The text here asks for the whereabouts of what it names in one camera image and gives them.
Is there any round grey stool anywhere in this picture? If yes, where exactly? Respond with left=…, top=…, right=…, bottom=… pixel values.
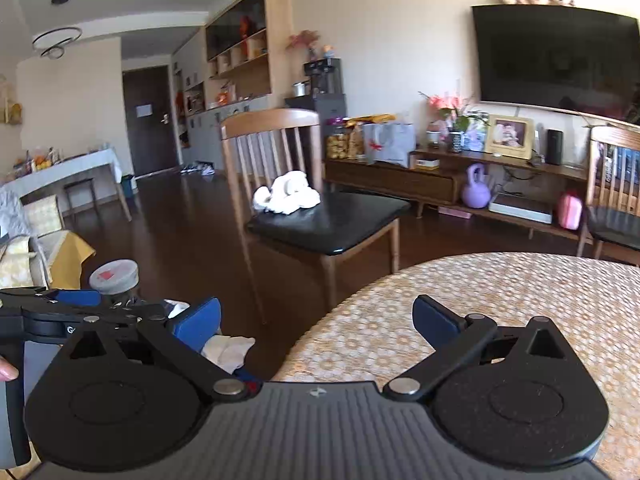
left=89, top=259, right=139, bottom=304

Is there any framed photo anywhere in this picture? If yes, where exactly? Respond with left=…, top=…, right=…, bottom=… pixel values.
left=484, top=115, right=535, bottom=160

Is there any wooden chair black seat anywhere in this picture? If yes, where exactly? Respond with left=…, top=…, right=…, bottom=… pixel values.
left=220, top=108, right=409, bottom=318

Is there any ring ceiling lamp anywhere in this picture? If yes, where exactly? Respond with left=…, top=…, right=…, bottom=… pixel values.
left=32, top=26, right=82, bottom=60

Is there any wooden tv console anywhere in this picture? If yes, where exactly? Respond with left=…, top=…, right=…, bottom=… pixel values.
left=324, top=148, right=587, bottom=240

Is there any white side table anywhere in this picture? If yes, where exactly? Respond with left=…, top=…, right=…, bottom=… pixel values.
left=1, top=148, right=132, bottom=221

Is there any pink container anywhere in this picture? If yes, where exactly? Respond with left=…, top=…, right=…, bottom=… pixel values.
left=556, top=192, right=582, bottom=231

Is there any lace patterned tablecloth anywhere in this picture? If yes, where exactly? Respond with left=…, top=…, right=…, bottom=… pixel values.
left=274, top=252, right=640, bottom=479

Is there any pink flower plant pot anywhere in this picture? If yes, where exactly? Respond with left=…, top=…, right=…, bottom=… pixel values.
left=419, top=91, right=489, bottom=153

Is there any purple kettlebell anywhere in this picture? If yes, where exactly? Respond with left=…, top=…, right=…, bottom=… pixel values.
left=461, top=164, right=491, bottom=209

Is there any small dark stool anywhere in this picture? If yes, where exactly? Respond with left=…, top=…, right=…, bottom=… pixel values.
left=63, top=177, right=99, bottom=220

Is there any dark entrance door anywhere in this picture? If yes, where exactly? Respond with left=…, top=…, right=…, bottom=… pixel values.
left=122, top=66, right=178, bottom=177

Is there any left hand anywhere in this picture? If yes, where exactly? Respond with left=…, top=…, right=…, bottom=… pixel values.
left=0, top=358, right=20, bottom=382

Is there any white flat box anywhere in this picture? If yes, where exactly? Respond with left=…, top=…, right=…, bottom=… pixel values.
left=488, top=193, right=553, bottom=224

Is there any black wall television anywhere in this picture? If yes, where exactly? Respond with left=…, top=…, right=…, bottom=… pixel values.
left=472, top=6, right=639, bottom=125

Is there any black speaker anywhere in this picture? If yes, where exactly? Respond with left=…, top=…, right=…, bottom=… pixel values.
left=544, top=129, right=564, bottom=166

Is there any white clothing pile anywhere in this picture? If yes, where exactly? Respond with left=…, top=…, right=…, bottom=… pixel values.
left=164, top=299, right=255, bottom=374

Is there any white cloth on chair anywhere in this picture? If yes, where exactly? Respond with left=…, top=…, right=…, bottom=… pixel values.
left=252, top=170, right=321, bottom=216

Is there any white gift bag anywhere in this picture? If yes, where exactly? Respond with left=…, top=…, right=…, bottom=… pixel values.
left=362, top=122, right=416, bottom=168

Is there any yellow cloth covered furniture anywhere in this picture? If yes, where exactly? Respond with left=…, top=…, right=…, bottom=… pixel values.
left=24, top=195, right=96, bottom=289

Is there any wooden wall shelf cabinet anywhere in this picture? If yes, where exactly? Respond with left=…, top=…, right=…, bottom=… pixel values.
left=204, top=0, right=293, bottom=107

